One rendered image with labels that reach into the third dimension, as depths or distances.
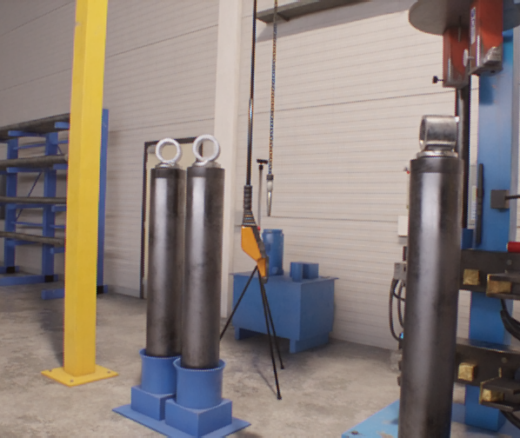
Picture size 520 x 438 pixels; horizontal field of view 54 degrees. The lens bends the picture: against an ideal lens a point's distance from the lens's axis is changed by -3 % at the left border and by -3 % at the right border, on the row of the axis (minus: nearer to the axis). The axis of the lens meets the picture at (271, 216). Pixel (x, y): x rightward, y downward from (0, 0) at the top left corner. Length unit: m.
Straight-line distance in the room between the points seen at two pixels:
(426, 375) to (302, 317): 2.56
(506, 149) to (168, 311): 2.07
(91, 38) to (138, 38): 3.85
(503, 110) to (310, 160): 2.81
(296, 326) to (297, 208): 1.39
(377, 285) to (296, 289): 0.84
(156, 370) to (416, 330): 1.63
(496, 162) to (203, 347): 1.85
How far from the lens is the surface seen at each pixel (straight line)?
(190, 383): 2.96
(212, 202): 2.83
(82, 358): 4.00
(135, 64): 7.78
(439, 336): 2.14
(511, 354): 2.73
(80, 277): 3.87
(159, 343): 3.16
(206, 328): 2.90
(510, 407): 2.45
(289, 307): 4.64
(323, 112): 5.37
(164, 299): 3.10
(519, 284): 2.40
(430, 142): 2.15
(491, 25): 2.47
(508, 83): 2.98
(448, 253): 2.11
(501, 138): 2.93
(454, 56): 2.79
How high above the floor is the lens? 1.24
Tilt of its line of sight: 1 degrees down
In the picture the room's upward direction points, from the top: 2 degrees clockwise
